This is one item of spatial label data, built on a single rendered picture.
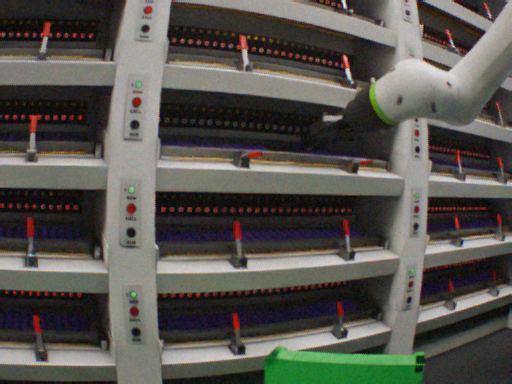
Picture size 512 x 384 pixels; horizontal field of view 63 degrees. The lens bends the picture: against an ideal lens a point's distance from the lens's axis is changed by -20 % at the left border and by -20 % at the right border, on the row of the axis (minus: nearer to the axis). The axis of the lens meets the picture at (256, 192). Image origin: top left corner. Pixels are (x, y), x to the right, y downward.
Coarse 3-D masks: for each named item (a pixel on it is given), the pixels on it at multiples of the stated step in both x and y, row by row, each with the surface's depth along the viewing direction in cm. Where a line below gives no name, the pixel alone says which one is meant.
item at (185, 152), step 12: (168, 156) 96; (180, 156) 97; (192, 156) 98; (204, 156) 99; (216, 156) 101; (228, 156) 102; (264, 156) 105; (276, 156) 106; (288, 156) 108; (300, 156) 109; (312, 156) 110; (324, 156) 112; (336, 156) 114; (384, 168) 120
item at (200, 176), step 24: (336, 144) 129; (168, 168) 91; (192, 168) 93; (216, 168) 96; (264, 168) 102; (288, 168) 105; (312, 168) 109; (240, 192) 99; (264, 192) 101; (288, 192) 104; (312, 192) 106; (336, 192) 109; (360, 192) 112; (384, 192) 115
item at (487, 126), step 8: (496, 104) 144; (480, 112) 160; (496, 112) 161; (432, 120) 123; (480, 120) 141; (488, 120) 145; (496, 120) 144; (504, 120) 158; (456, 128) 129; (464, 128) 131; (472, 128) 133; (480, 128) 134; (488, 128) 136; (496, 128) 139; (504, 128) 141; (488, 136) 137; (496, 136) 140; (504, 136) 142
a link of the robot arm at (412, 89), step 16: (400, 64) 79; (416, 64) 77; (384, 80) 83; (400, 80) 78; (416, 80) 76; (432, 80) 76; (448, 80) 80; (384, 96) 83; (400, 96) 79; (416, 96) 77; (432, 96) 77; (448, 96) 79; (384, 112) 85; (400, 112) 82; (416, 112) 79; (432, 112) 80; (448, 112) 82
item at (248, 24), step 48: (0, 0) 90; (48, 0) 95; (96, 48) 102; (336, 48) 132; (0, 96) 92; (48, 96) 97; (96, 96) 103; (192, 96) 114; (240, 96) 119; (480, 144) 163
